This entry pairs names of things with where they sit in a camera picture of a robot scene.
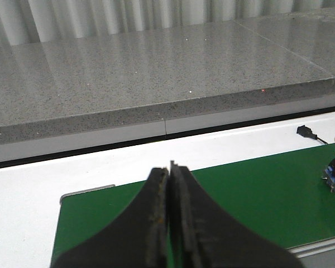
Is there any green conveyor belt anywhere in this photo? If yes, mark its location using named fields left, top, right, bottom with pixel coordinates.
left=50, top=143, right=335, bottom=268

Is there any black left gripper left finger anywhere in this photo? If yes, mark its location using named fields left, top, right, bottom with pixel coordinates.
left=51, top=168, right=168, bottom=267

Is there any grey stone slab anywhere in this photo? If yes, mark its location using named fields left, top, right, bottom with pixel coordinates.
left=235, top=7, right=335, bottom=106
left=0, top=22, right=335, bottom=162

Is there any grey stone slab left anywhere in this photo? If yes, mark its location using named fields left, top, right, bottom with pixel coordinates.
left=0, top=22, right=335, bottom=162

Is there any grey stone slab right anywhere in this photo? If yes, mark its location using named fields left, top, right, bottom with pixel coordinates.
left=235, top=7, right=335, bottom=106

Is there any white corrugated curtain backdrop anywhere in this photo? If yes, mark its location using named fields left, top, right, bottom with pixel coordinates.
left=0, top=1, right=335, bottom=46

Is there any silver aluminium conveyor rail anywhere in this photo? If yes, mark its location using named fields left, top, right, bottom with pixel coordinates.
left=288, top=237, right=335, bottom=258

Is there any silver belt end bracket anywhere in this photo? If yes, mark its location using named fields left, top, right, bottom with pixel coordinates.
left=59, top=184, right=116, bottom=205

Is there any black sensor with cable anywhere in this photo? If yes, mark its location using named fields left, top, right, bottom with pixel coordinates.
left=296, top=125, right=328, bottom=145

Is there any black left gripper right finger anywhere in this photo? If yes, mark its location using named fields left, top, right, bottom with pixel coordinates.
left=167, top=162, right=303, bottom=267

